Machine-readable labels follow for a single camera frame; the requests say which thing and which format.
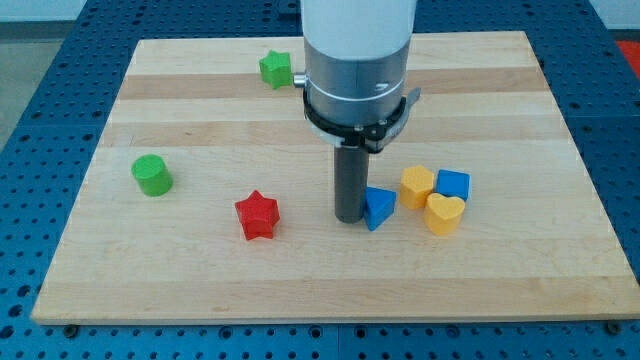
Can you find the blue triangle block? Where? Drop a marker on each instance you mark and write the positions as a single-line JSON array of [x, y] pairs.
[[379, 206]]

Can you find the green cylinder block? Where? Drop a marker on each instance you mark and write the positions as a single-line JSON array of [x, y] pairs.
[[152, 175]]

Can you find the red star block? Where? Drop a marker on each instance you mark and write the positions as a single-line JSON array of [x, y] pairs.
[[258, 216]]

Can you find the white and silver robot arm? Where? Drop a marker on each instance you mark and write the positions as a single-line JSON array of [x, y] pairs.
[[355, 58]]

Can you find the green star block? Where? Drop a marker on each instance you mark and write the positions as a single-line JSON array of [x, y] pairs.
[[275, 69]]

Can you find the yellow heart block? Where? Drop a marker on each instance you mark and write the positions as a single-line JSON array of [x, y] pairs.
[[443, 214]]

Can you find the yellow hexagon block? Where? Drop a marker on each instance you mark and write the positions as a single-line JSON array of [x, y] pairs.
[[416, 184]]

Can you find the light wooden board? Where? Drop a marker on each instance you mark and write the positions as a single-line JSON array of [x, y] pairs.
[[534, 242]]

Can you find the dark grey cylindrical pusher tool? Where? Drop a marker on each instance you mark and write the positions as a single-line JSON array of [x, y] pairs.
[[350, 181]]

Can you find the blue cube block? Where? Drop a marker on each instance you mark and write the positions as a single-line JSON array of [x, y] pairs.
[[453, 184]]

